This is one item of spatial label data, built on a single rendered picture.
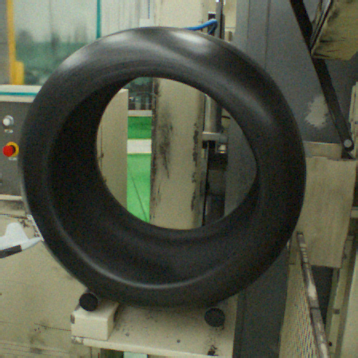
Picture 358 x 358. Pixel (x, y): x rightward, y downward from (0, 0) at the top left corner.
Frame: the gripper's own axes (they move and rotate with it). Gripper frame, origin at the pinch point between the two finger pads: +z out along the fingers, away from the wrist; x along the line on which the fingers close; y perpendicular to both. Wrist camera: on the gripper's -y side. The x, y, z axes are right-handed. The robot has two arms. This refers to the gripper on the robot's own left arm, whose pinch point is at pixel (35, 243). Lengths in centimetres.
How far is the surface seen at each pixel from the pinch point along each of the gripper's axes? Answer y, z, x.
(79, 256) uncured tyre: -4.5, 6.7, -6.5
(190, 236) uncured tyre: -10.5, 39.2, 5.5
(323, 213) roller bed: -13, 68, -13
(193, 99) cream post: 24, 50, 5
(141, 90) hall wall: 162, 444, 810
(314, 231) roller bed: -17, 67, -10
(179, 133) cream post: 15.9, 45.9, 9.7
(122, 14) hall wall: 320, 428, 777
